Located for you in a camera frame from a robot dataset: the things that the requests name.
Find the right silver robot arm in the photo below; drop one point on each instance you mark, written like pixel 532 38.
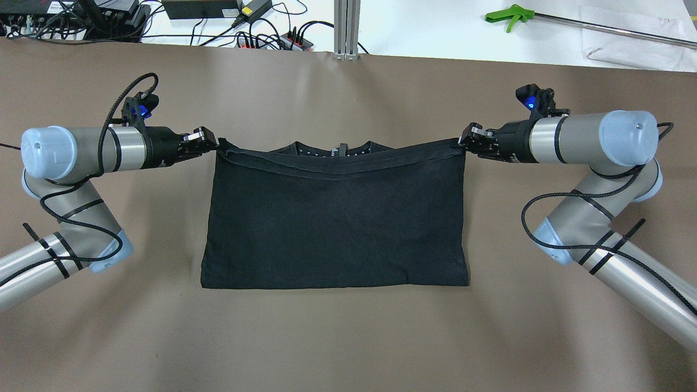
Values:
pixel 574 227

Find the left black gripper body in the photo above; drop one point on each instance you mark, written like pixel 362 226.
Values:
pixel 162 146

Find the aluminium frame post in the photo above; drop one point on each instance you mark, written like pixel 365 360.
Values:
pixel 346 28

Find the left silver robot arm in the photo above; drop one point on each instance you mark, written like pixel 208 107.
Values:
pixel 58 164

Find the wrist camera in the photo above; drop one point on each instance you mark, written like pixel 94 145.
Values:
pixel 540 102
pixel 138 108

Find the green handled grabber tool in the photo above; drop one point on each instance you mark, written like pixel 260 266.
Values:
pixel 515 13

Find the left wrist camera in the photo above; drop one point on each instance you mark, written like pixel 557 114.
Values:
pixel 138 108

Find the black printed t-shirt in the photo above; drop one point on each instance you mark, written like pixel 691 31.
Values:
pixel 305 218

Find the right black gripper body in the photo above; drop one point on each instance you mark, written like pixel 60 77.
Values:
pixel 515 141

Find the red black usb hub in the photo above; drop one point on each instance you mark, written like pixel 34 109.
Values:
pixel 285 42

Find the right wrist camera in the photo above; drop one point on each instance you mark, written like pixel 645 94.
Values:
pixel 540 102

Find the black power adapter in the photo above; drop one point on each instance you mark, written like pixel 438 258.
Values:
pixel 253 10

